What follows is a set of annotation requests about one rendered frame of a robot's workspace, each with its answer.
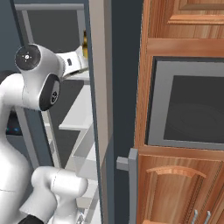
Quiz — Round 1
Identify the dark grey fridge door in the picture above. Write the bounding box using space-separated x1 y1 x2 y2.
84 0 145 224

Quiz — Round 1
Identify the silver cupboard handle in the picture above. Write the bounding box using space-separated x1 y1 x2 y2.
203 210 212 224
191 209 200 224

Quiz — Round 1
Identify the grey built-in microwave oven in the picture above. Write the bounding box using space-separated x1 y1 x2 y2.
144 56 224 151

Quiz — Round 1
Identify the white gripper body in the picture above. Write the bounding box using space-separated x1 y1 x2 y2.
74 45 89 74

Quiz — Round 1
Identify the grey fridge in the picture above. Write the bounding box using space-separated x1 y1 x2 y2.
10 0 102 224

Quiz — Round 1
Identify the grey fridge door handle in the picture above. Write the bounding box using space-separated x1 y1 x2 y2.
115 147 139 224

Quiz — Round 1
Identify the arched wooden cupboard door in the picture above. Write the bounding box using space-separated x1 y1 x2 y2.
136 154 224 224

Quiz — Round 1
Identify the amber beer bottle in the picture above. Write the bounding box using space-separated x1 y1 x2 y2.
82 29 89 59

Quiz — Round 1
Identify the wooden cabinet frame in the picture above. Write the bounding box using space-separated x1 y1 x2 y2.
133 0 224 224

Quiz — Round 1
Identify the white fridge drawer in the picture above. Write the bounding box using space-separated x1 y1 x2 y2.
71 142 99 180

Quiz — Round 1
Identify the white fridge shelf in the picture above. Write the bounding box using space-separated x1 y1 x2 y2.
58 84 95 131
62 69 91 82

